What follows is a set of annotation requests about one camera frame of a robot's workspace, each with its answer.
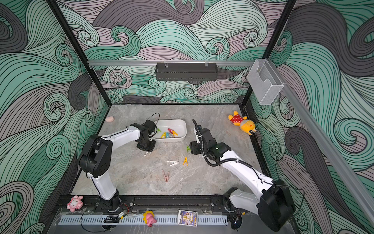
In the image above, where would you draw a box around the white plastic storage box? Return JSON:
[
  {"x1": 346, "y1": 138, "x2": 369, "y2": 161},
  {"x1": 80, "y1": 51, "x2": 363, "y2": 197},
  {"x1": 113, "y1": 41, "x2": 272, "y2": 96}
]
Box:
[{"x1": 153, "y1": 119, "x2": 187, "y2": 143}]

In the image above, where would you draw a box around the black corner frame post left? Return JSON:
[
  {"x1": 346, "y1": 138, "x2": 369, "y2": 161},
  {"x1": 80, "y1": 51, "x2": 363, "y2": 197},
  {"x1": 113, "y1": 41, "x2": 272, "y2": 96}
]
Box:
[{"x1": 46, "y1": 0, "x2": 112, "y2": 108}]

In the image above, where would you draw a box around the yellow plush bear toy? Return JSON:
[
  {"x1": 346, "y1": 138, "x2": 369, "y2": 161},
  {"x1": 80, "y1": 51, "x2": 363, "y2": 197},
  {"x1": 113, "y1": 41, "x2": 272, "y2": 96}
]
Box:
[{"x1": 228, "y1": 111, "x2": 257, "y2": 136}]

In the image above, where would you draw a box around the black wall tray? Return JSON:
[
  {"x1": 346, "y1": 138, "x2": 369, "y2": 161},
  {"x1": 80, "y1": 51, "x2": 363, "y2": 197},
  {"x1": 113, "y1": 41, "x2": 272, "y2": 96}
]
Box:
[{"x1": 155, "y1": 63, "x2": 218, "y2": 81}]

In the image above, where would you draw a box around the pink pig plush toy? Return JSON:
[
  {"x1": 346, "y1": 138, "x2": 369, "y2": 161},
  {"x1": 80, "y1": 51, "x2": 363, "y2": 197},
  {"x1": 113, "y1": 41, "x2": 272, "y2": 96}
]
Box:
[{"x1": 67, "y1": 195, "x2": 83, "y2": 212}]

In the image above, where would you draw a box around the aluminium rail back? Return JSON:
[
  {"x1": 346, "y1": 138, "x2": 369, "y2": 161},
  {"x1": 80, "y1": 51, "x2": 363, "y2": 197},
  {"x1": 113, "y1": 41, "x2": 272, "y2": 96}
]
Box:
[{"x1": 87, "y1": 59, "x2": 255, "y2": 67}]

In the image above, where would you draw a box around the pink eraser blob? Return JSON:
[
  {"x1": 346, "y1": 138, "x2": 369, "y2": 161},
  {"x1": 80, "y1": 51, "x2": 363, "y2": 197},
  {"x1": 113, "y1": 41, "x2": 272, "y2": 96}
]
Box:
[{"x1": 105, "y1": 116, "x2": 115, "y2": 122}]

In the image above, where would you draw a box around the pink clothespin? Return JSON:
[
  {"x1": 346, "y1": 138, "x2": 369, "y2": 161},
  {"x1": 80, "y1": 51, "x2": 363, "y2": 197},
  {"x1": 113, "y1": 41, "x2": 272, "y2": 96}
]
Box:
[{"x1": 162, "y1": 169, "x2": 169, "y2": 182}]

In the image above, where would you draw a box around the black corner frame post right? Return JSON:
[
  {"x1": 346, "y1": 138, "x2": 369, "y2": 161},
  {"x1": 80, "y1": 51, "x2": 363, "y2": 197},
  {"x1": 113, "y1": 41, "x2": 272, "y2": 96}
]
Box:
[{"x1": 242, "y1": 1, "x2": 296, "y2": 106}]

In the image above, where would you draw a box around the aluminium rail right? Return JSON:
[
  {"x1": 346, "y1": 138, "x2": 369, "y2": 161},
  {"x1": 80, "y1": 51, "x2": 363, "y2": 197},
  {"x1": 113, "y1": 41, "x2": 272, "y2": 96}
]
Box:
[{"x1": 270, "y1": 59, "x2": 374, "y2": 226}]

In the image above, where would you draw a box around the aluminium rail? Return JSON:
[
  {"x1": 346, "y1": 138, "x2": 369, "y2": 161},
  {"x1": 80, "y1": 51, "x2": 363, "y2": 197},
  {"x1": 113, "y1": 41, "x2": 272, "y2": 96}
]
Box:
[
  {"x1": 87, "y1": 59, "x2": 255, "y2": 67},
  {"x1": 270, "y1": 59, "x2": 374, "y2": 226}
]

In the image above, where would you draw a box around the playing card box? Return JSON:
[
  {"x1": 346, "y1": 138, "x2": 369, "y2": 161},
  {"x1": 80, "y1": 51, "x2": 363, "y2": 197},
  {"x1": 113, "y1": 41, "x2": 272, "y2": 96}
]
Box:
[{"x1": 177, "y1": 210, "x2": 198, "y2": 227}]

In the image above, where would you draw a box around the clear plastic wall bin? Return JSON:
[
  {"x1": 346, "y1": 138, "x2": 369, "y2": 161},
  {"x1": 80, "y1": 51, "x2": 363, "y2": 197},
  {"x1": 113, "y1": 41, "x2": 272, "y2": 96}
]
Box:
[{"x1": 247, "y1": 59, "x2": 284, "y2": 106}]

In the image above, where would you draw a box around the white slotted cable duct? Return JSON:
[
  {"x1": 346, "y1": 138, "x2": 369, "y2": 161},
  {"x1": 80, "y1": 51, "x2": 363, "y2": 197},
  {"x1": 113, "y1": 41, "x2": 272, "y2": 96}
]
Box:
[{"x1": 58, "y1": 215, "x2": 228, "y2": 226}]

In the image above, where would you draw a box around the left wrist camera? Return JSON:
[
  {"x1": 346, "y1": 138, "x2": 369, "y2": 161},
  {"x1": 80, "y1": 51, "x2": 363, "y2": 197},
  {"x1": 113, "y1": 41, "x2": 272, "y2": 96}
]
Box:
[{"x1": 143, "y1": 120, "x2": 158, "y2": 137}]

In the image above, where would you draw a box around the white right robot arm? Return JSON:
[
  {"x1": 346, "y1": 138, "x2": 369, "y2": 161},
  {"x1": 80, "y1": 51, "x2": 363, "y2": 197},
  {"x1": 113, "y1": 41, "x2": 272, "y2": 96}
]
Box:
[{"x1": 190, "y1": 125, "x2": 296, "y2": 232}]

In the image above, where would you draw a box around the black corner frame post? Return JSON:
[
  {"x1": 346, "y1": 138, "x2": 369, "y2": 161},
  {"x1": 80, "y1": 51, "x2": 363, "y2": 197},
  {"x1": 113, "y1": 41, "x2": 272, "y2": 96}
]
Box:
[
  {"x1": 46, "y1": 0, "x2": 112, "y2": 108},
  {"x1": 242, "y1": 1, "x2": 296, "y2": 106}
]

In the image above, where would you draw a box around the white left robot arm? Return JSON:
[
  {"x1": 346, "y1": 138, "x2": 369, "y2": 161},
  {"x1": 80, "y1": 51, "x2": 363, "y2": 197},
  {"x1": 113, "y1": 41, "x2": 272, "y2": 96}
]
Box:
[{"x1": 79, "y1": 120, "x2": 157, "y2": 212}]

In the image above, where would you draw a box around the pink yellow plush toy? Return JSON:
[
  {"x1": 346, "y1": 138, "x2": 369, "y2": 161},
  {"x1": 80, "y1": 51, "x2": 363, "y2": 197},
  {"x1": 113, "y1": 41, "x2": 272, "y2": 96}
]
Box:
[{"x1": 143, "y1": 211, "x2": 157, "y2": 227}]

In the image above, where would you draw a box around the orange clothespin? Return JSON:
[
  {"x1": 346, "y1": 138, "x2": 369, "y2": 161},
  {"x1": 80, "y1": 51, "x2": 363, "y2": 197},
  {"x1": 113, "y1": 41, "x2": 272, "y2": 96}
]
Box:
[{"x1": 183, "y1": 157, "x2": 189, "y2": 166}]

